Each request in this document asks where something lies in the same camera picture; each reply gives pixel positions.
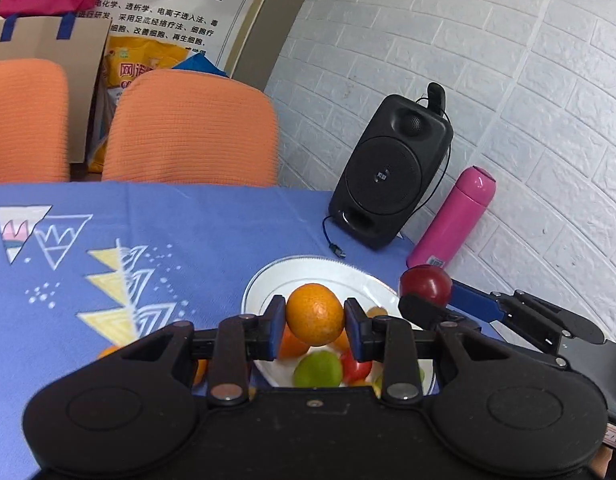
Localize orange chair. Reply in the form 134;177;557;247
0;58;70;184
102;70;279;188

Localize white round plate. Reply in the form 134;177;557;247
242;257;436;394

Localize left orange chair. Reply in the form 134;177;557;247
0;58;70;184

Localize blue patterned tablecloth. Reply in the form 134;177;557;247
0;183;412;479

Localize orange mandarin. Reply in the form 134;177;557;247
329;330;350;353

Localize white chinese text poster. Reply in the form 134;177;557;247
79;0;262;75

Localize pink thermos bottle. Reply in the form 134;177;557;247
405;166;497;268

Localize black speaker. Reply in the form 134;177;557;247
329;82;453;249

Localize small orange tangerine on plate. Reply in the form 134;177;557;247
277;325;310;360

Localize orange near left finger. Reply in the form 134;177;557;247
97;346;208;387

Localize green apple on plate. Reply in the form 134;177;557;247
293;350;343;388

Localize small red apple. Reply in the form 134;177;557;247
339;350;373;386

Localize yellow plastic bag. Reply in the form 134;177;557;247
86;34;229;175

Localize small yellow-orange citrus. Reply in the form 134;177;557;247
286;283;345;347

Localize dark red plum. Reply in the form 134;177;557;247
399;264;453;308

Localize green apple on table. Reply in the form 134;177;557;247
370;365;428;398

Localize brown cardboard box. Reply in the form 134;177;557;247
0;13;110;162

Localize yellow-red peach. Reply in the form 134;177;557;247
366;306;388;318

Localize right orange chair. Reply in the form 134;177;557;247
102;70;279;188

